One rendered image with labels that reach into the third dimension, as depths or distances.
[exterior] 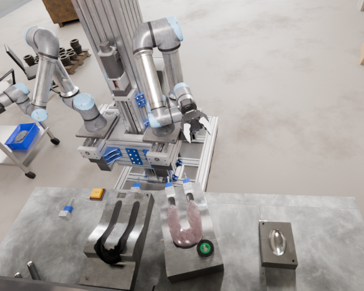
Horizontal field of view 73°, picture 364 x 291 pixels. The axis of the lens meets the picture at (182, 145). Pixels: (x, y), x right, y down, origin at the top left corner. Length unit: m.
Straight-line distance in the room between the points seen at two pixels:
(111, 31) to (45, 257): 1.29
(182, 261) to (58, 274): 0.68
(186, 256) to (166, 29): 1.04
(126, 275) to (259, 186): 1.58
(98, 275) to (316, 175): 2.09
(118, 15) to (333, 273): 1.59
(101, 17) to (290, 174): 2.09
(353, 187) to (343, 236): 1.27
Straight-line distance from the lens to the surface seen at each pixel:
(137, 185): 1.59
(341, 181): 2.73
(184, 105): 0.92
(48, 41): 1.52
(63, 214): 1.68
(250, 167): 2.64
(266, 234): 1.34
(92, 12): 1.49
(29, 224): 1.85
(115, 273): 1.38
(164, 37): 1.23
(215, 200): 1.49
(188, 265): 1.24
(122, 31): 1.46
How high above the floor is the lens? 2.09
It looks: 46 degrees down
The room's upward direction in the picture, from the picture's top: 12 degrees counter-clockwise
